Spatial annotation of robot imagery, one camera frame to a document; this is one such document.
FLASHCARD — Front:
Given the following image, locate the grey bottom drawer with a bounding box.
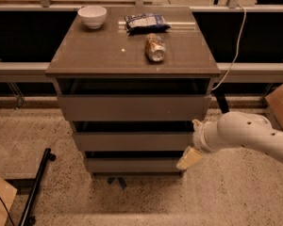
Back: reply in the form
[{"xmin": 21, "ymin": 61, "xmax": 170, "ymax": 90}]
[{"xmin": 84, "ymin": 151, "xmax": 183, "ymax": 173}]

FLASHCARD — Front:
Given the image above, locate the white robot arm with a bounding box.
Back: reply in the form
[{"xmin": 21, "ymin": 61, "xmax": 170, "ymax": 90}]
[{"xmin": 176, "ymin": 112, "xmax": 283, "ymax": 170}]

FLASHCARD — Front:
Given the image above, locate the grey top drawer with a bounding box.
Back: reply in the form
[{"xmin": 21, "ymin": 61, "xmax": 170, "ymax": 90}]
[{"xmin": 56, "ymin": 78, "xmax": 212, "ymax": 122}]

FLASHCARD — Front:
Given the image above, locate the blue white snack bag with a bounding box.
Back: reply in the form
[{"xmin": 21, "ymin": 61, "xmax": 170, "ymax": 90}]
[{"xmin": 125, "ymin": 12, "xmax": 171, "ymax": 33}]

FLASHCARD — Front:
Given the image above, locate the cardboard box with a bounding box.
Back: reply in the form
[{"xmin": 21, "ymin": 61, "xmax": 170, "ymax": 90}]
[
  {"xmin": 264, "ymin": 83, "xmax": 283, "ymax": 134},
  {"xmin": 0, "ymin": 177, "xmax": 17, "ymax": 226}
]

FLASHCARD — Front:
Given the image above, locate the grey metal rail frame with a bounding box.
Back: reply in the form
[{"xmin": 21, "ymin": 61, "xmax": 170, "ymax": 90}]
[{"xmin": 0, "ymin": 0, "xmax": 283, "ymax": 84}]

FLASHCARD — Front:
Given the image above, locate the cardboard box right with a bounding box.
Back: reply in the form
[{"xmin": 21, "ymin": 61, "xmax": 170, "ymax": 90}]
[{"xmin": 264, "ymin": 83, "xmax": 283, "ymax": 134}]

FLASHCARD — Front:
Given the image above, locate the white ceramic bowl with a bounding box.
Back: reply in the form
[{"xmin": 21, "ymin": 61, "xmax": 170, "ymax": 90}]
[{"xmin": 77, "ymin": 6, "xmax": 107, "ymax": 29}]

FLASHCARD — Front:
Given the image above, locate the grey drawer cabinet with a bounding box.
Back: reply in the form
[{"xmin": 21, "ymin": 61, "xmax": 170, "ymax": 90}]
[{"xmin": 44, "ymin": 5, "xmax": 222, "ymax": 178}]

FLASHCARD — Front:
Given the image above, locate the grey middle drawer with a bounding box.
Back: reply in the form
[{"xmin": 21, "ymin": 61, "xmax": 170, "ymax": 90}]
[{"xmin": 73, "ymin": 121, "xmax": 193, "ymax": 152}]

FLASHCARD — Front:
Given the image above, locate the black metal stand leg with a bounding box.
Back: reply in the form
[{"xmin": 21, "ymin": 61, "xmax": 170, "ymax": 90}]
[{"xmin": 7, "ymin": 148, "xmax": 56, "ymax": 226}]

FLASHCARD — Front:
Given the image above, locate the grey drawer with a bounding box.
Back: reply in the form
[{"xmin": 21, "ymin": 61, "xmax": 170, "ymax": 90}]
[
  {"xmin": 56, "ymin": 78, "xmax": 212, "ymax": 122},
  {"xmin": 73, "ymin": 121, "xmax": 193, "ymax": 152},
  {"xmin": 84, "ymin": 151, "xmax": 183, "ymax": 173}
]

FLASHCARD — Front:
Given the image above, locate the cardboard box left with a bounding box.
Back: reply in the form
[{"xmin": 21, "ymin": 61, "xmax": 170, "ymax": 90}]
[{"xmin": 0, "ymin": 177, "xmax": 17, "ymax": 226}]

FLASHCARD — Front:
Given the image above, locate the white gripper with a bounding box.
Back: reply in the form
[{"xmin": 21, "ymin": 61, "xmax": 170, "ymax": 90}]
[{"xmin": 176, "ymin": 119, "xmax": 222, "ymax": 170}]

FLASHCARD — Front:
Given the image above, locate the white cable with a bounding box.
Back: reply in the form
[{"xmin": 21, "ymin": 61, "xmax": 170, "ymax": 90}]
[{"xmin": 211, "ymin": 4, "xmax": 247, "ymax": 91}]

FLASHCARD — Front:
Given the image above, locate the black thin cable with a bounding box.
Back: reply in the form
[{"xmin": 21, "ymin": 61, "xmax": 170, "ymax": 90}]
[{"xmin": 0, "ymin": 184, "xmax": 17, "ymax": 226}]

